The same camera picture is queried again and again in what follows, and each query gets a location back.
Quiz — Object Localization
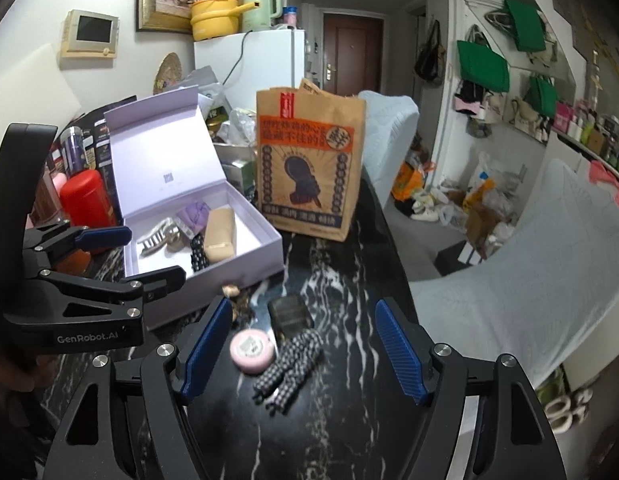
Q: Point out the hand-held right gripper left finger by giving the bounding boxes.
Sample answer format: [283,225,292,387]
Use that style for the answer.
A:
[43,296,235,480]

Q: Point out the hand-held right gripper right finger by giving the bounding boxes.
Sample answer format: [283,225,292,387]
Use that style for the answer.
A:
[374,299,567,480]

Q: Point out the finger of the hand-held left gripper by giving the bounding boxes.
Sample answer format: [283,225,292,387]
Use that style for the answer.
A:
[36,265,187,321]
[22,220,133,273]

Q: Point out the white translucent hair claw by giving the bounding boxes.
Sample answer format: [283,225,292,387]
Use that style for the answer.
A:
[136,217,182,260]

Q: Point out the pink round compact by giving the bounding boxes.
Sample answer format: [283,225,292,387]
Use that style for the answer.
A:
[229,331,276,375]

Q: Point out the black polka dot scrunchie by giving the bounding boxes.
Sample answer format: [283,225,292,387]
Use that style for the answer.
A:
[189,235,211,274]

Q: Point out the small gold hair clip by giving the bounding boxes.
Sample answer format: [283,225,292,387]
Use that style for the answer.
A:
[222,284,250,318]

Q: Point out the purple hair clip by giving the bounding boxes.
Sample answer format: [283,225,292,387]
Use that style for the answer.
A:
[176,201,212,236]

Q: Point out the gold rectangular case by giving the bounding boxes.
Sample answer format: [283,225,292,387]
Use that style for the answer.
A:
[204,208,236,262]

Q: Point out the black white checkered scrunchie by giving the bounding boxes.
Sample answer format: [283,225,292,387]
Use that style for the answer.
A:
[252,330,324,413]

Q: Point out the lavender gift box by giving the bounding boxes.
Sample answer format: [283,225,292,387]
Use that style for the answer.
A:
[103,85,285,331]

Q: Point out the person's left hand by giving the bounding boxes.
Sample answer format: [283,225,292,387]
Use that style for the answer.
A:
[0,346,57,411]

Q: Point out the red canister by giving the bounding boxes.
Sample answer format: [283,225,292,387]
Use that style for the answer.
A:
[59,169,119,256]

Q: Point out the tall brown spice jar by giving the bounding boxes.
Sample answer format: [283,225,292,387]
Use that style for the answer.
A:
[32,180,65,226]

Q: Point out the purple tumbler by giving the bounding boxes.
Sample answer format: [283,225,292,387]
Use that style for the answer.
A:
[59,126,95,176]

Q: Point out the black box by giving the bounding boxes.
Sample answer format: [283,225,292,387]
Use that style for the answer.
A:
[434,241,485,278]

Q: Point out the black printed boxes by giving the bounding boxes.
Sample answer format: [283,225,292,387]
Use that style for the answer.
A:
[46,95,137,186]

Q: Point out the chair with light blue cover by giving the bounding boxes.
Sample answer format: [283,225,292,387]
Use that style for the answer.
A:
[408,158,619,391]
[358,90,420,201]

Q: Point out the green carton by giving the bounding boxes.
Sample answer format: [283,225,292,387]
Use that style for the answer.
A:
[224,160,256,196]

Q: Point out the white shoes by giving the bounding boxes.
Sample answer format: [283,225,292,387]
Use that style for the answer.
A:
[409,192,443,223]

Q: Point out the brown cardboard box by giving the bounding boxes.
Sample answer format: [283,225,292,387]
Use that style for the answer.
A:
[464,205,505,258]

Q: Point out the green slippers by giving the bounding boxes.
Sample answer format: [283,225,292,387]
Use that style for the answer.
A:
[537,375,565,406]

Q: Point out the crumpled clear plastic bags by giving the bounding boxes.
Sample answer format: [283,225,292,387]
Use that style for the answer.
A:
[199,80,257,158]

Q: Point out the orange plastic bag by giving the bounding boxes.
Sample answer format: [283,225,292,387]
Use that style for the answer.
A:
[392,162,425,202]

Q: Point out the white cutting board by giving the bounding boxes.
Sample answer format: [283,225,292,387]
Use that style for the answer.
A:
[0,42,83,133]

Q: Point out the beige slippers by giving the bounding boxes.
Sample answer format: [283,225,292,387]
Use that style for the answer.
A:
[544,390,595,433]

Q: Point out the grey plastic bag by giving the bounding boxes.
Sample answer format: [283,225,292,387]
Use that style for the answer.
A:
[182,65,225,92]

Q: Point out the white plastic bag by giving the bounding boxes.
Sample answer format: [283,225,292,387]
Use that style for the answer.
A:
[462,152,520,211]

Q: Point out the printed brown paper bag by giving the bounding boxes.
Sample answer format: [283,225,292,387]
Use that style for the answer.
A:
[256,78,367,242]

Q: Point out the white refrigerator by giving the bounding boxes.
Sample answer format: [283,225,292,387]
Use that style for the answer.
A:
[193,29,306,111]

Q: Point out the yellow pot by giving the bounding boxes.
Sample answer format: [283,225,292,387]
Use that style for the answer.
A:
[189,0,257,42]

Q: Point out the white cabinet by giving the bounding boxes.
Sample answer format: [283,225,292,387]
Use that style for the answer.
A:
[542,130,619,201]

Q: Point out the pink black handbag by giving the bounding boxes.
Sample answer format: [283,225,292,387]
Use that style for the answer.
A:
[454,80,490,118]

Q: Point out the beige tote bag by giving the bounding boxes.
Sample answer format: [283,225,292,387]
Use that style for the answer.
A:
[509,95,540,126]

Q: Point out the green electric kettle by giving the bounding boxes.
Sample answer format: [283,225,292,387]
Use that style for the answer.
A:
[240,0,283,33]

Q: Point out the pink cloth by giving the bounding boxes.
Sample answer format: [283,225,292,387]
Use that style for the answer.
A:
[588,160,619,207]

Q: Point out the row of cosmetic bottles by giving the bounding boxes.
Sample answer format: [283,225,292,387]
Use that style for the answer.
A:
[552,102,619,176]

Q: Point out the green tote bag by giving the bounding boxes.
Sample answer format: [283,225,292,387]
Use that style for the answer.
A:
[457,25,511,93]

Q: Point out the brown door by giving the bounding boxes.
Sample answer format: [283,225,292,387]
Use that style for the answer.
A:
[323,12,385,96]

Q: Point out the woven wall fan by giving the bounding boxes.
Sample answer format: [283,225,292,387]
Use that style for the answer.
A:
[153,52,184,95]

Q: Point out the beige wall intercom panel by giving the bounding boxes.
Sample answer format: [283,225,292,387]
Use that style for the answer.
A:
[58,9,120,70]

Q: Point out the black kettle cable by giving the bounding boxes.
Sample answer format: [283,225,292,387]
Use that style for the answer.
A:
[222,30,252,88]

